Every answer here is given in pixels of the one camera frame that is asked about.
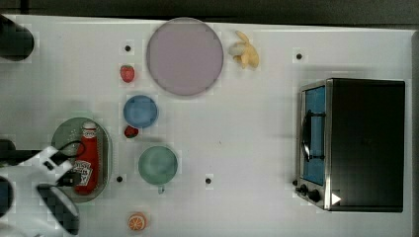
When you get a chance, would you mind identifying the black cylinder at corner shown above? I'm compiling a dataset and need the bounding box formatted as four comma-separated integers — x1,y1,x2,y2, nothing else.
0,15,35,61

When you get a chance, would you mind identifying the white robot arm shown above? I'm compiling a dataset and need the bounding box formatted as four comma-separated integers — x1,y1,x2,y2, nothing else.
1,146,80,237

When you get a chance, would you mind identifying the green cup with handle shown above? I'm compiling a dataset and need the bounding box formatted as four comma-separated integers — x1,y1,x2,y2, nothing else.
138,146,178,195

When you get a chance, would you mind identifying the red plush ketchup bottle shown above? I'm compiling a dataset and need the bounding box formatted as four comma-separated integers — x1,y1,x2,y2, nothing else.
74,121,100,196

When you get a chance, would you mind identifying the blue bowl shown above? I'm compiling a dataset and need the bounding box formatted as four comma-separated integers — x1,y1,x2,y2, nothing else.
123,95,159,128

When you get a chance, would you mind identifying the small red toy fruit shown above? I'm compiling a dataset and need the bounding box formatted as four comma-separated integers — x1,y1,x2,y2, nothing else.
124,125,139,138

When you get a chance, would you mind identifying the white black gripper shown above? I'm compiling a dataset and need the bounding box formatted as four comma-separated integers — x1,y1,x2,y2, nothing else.
31,146,81,187

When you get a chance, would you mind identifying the silver toaster oven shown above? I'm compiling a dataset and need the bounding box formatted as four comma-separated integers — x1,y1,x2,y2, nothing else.
293,78,406,212

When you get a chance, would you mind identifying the toy orange half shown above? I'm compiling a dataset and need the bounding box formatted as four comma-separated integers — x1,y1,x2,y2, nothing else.
127,212,147,231

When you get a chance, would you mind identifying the peeled toy banana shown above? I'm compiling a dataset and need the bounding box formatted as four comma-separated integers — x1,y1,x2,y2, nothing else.
228,31,260,69

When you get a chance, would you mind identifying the toy strawberry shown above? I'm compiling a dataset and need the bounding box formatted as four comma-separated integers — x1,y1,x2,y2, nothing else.
120,65,135,83

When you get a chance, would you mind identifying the large lilac round plate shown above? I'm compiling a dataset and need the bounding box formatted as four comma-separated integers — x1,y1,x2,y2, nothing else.
146,18,224,96

